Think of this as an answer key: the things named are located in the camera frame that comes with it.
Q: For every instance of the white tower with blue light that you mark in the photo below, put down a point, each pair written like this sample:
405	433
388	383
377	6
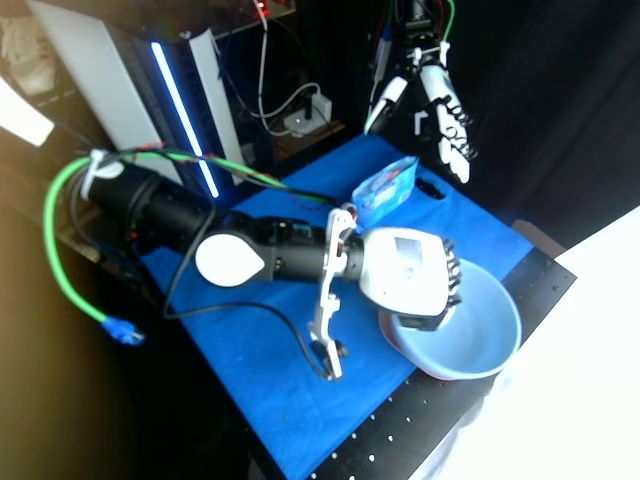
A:
100	85

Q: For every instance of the light blue plastic bowl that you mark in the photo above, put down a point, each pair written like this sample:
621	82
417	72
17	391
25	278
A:
475	325

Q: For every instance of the pink plastic plate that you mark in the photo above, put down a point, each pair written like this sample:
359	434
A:
440	375

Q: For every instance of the crumpled white bag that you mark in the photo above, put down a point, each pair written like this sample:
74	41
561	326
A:
27	55

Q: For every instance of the blue fabric mat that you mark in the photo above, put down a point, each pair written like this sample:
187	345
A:
280	390

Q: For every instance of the blue wet wipes packet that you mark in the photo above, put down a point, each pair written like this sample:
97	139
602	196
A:
385	187

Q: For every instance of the brown cardboard piece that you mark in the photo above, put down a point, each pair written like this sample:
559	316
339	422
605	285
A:
537	235

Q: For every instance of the white power adapter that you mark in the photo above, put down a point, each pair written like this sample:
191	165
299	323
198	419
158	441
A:
300	125

